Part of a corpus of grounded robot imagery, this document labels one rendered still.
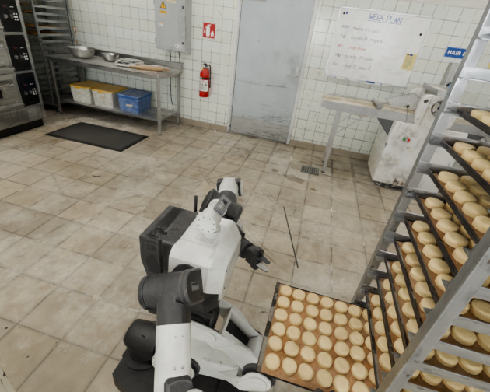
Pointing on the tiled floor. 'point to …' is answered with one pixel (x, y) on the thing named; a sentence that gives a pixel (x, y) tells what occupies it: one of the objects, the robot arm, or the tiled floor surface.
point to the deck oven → (8, 74)
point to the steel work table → (121, 73)
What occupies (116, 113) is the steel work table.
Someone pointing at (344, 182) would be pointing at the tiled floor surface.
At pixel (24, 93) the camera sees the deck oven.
